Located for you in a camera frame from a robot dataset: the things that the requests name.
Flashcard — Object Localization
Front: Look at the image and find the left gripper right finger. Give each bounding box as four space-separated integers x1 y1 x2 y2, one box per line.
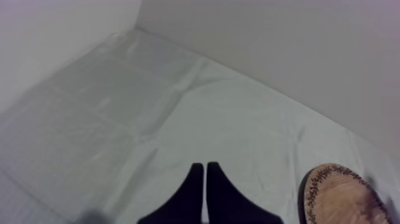
206 161 285 224

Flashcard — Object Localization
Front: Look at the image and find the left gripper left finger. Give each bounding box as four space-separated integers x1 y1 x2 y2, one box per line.
136 162 205 224

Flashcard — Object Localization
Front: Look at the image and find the round wooden board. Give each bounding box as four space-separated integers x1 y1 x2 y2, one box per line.
297 163 392 224

